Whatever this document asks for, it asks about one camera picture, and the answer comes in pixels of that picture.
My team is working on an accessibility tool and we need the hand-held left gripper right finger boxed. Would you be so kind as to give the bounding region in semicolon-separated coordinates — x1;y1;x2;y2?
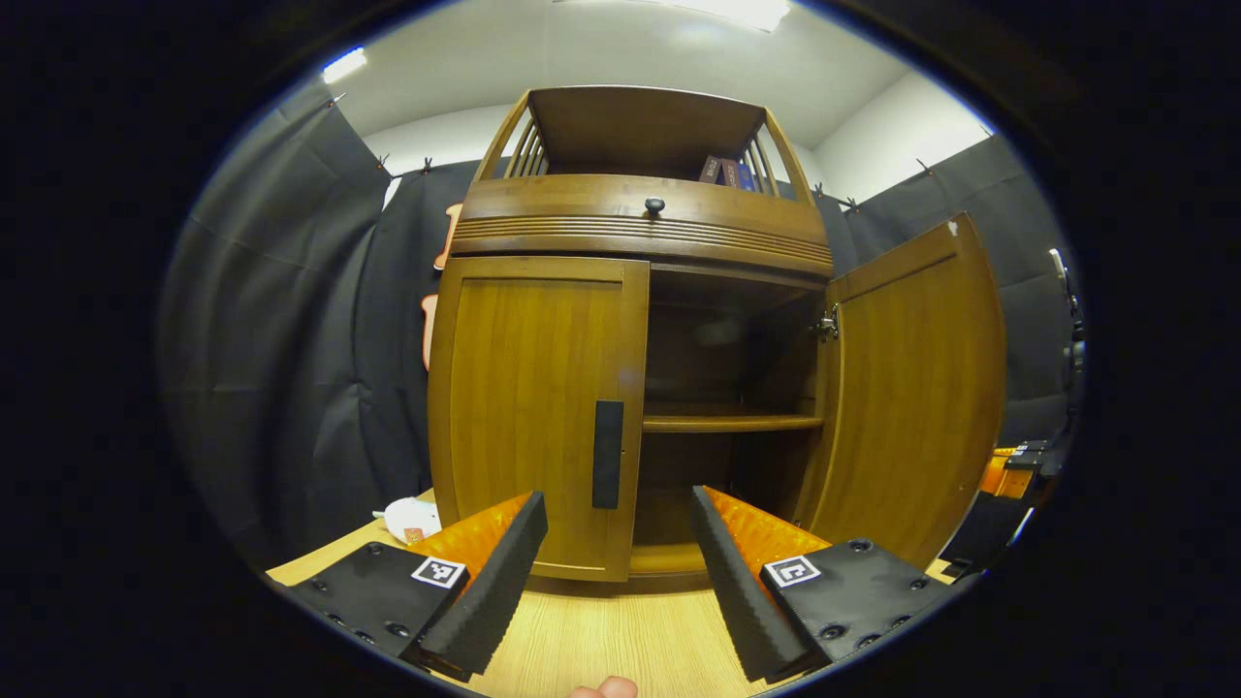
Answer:
689;485;959;685

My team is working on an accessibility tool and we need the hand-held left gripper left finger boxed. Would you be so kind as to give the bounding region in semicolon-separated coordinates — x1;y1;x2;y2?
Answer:
279;491;550;682

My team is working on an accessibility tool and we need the wooden shoe cabinet door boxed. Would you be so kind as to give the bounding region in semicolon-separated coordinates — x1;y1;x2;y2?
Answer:
428;255;651;583
795;213;1009;571

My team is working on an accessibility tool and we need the black door handle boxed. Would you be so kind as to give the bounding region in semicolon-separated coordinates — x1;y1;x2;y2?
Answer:
592;400;625;510

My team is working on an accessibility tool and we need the wooden double-door shoe cabinet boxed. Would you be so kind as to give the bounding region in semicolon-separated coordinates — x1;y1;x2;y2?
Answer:
427;85;1009;583

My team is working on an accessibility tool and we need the wooden cabinet shelf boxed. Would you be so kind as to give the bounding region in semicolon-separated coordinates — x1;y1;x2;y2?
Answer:
642;415;825;433

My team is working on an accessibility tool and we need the wooden cabinet drawer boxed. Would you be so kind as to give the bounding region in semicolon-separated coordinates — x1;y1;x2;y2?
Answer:
451;174;835;280

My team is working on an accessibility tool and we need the small white soft item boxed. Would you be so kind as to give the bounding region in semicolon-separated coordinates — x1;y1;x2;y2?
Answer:
373;497;442;544

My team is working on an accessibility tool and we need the black backdrop cloth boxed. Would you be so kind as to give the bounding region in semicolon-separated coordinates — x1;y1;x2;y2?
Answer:
160;82;1077;573

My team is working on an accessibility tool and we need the ceiling light panel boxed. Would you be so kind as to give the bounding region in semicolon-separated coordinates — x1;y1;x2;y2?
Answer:
322;47;369;85

